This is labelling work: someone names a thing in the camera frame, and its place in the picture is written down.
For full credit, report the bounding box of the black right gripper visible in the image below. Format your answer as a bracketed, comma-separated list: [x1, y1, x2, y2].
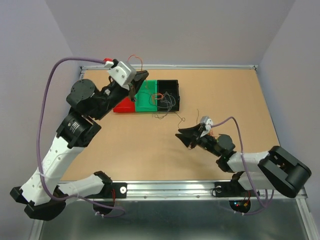
[174, 122, 222, 157]

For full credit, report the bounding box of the red thin wire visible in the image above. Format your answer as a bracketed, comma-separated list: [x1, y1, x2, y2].
[127, 54, 151, 91]

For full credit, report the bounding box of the dark thin wire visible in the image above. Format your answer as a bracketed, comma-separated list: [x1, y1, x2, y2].
[148, 92, 187, 130]

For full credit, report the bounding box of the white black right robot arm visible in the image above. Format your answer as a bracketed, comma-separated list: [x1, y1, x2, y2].
[176, 124, 312, 198]

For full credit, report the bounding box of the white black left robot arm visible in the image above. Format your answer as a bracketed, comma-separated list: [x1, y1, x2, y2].
[10, 70, 149, 221]

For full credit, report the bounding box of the green plastic bin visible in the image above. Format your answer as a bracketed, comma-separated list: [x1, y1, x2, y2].
[134, 80, 158, 113]

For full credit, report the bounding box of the red plastic bin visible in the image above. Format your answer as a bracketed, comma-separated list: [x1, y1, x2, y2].
[113, 97, 136, 113]

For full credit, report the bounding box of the black plastic bin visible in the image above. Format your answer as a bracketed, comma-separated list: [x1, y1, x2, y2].
[157, 79, 180, 112]

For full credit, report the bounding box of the grey white left wrist camera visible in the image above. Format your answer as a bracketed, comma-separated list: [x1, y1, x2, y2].
[104, 61, 137, 90]

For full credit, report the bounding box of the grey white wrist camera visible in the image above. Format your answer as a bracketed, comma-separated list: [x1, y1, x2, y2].
[104, 61, 137, 90]
[199, 115, 214, 131]

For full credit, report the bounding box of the grey white right wrist camera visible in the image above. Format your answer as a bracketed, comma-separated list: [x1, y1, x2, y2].
[199, 115, 214, 131]

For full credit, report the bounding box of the aluminium table edge frame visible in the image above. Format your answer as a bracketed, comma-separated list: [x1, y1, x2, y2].
[51, 64, 258, 181]

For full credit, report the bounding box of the aluminium front mounting rail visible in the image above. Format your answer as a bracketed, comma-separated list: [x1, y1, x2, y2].
[41, 177, 308, 201]

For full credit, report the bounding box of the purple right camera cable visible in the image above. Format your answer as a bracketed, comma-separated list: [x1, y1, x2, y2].
[212, 116, 275, 216]

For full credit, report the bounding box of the purple camera cable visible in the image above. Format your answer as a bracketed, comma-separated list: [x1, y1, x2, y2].
[36, 56, 126, 218]
[212, 116, 275, 216]

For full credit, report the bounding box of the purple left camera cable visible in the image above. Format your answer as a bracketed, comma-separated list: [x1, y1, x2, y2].
[36, 56, 126, 218]

